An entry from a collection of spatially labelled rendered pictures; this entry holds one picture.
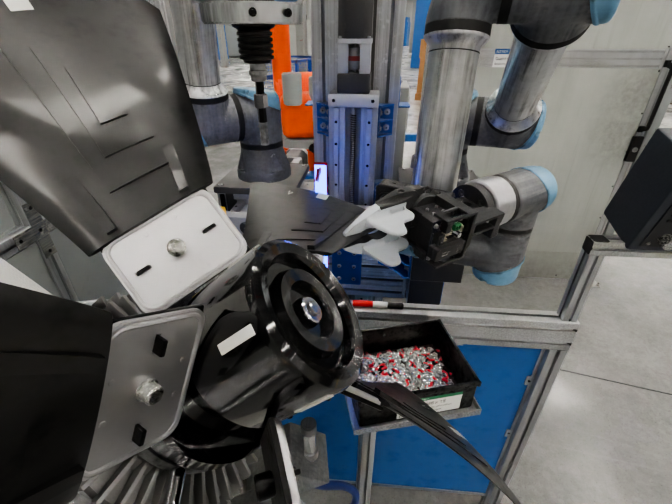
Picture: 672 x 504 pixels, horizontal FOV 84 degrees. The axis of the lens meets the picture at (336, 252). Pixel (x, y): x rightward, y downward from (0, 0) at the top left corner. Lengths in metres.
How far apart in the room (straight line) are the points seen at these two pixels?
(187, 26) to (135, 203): 0.66
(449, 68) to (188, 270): 0.47
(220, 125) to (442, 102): 0.56
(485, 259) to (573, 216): 1.96
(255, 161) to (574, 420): 1.63
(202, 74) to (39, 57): 0.60
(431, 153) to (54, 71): 0.47
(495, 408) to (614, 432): 0.94
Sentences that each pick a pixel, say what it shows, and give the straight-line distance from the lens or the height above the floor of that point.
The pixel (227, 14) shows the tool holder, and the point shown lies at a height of 1.40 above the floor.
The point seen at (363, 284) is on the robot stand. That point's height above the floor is 0.72.
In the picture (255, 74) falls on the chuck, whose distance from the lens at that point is 0.31.
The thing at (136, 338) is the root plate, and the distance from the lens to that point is 0.22.
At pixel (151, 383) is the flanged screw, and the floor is 1.23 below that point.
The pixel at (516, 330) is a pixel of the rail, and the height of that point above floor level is 0.83.
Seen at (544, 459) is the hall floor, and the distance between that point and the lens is 1.79.
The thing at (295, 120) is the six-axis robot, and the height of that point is 0.58.
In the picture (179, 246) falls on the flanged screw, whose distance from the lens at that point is 0.30.
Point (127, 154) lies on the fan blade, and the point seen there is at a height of 1.31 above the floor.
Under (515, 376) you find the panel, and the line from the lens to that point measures 1.05.
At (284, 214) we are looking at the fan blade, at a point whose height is 1.18.
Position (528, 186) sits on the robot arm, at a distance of 0.61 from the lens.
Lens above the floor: 1.40
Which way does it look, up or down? 31 degrees down
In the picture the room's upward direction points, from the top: straight up
